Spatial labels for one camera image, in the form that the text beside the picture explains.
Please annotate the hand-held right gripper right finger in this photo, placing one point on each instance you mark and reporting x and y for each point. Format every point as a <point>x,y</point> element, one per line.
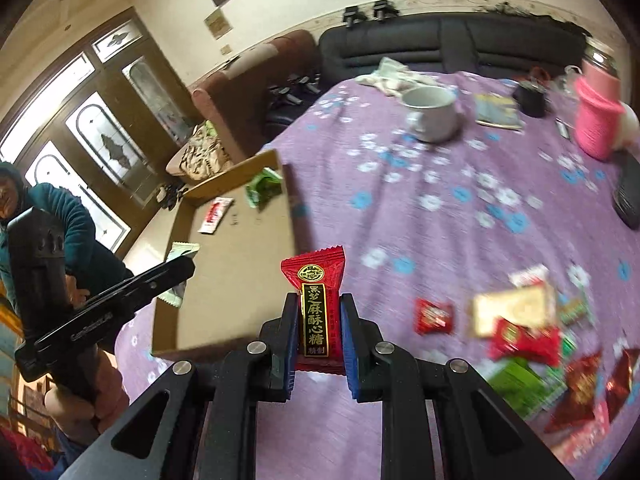
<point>353,360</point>

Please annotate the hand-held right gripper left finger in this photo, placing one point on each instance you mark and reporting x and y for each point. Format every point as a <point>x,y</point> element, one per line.
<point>289,360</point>

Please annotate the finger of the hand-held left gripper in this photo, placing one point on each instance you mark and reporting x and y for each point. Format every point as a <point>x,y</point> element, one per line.
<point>155,280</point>

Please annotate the white and green snack packet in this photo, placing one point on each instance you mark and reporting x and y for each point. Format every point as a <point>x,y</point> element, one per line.
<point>183,250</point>

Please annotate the red candy packet black label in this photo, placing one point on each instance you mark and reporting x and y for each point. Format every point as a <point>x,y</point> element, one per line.
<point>315,280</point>

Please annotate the cardboard box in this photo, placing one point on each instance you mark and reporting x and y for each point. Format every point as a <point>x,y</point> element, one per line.
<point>240,280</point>

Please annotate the dark red glossy packet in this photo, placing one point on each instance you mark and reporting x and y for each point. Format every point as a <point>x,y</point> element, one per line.
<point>625,375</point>
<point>580,390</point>

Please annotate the person's left hand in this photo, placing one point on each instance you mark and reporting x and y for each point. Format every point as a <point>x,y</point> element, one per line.
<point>112,385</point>

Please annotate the person's body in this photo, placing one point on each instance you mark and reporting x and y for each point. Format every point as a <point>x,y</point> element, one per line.
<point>55,200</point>

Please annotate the dark shoes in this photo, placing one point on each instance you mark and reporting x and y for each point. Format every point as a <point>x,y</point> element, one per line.
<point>170,197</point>

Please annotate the white packet red label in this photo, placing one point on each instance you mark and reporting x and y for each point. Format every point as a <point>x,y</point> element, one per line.
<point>216,215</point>

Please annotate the small red candy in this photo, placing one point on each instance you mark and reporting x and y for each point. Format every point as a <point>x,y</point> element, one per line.
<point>434,316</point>

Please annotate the purple floral tablecloth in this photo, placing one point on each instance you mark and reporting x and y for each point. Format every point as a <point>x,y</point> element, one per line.
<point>425,260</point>

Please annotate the patterned cloth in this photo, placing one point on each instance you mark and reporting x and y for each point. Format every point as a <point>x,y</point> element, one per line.
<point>202,157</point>

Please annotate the crinkled green snack packet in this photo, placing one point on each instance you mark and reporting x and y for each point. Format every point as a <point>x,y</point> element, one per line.
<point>264,187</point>

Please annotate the green cloth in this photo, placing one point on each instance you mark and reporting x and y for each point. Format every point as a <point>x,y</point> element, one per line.
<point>211,131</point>

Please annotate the cream snack packet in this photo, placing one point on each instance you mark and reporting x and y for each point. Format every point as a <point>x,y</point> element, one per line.
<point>505,307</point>

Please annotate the large green snack packet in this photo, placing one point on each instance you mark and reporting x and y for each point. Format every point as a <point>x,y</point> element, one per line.
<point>520,387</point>

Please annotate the wooden glass door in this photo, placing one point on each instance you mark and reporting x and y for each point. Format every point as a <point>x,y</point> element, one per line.
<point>150,110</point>

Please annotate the red snack packet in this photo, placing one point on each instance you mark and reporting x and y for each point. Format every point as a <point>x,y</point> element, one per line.
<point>525,342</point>

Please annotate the brown sofa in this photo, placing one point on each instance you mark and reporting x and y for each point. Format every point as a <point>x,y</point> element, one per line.
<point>235,110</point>

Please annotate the small white red packet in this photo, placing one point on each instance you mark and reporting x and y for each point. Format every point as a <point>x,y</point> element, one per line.
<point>530,276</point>

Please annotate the small green candy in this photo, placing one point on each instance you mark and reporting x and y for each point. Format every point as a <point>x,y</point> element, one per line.
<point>575,312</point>

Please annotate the spare black grippers on seat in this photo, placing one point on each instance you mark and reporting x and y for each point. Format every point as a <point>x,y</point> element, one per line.
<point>292,91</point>

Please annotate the pink white snack packet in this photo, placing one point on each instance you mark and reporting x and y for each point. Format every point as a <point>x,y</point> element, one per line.
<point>595,435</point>

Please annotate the white cup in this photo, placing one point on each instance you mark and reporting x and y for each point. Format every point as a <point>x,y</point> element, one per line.
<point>432,115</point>

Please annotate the white gloves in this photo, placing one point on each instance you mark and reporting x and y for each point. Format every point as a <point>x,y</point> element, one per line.
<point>395,77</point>

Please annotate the printed booklet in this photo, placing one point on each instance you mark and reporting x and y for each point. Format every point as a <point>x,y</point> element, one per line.
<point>497,110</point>

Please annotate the small black cup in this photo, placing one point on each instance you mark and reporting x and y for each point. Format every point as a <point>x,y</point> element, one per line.
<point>530,97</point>

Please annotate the black ribbed object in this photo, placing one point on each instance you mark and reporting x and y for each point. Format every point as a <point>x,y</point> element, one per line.
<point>627,190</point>

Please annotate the black leather sofa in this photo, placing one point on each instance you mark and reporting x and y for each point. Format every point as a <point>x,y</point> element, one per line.
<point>425,45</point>

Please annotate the pink ribbed cup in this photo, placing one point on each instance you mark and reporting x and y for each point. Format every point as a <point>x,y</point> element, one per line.
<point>597,120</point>

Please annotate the pink steel thermos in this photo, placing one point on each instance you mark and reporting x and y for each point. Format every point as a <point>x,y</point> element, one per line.
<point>602,57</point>

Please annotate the paper note on wall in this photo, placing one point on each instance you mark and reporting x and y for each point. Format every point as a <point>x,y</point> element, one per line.
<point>216,22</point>

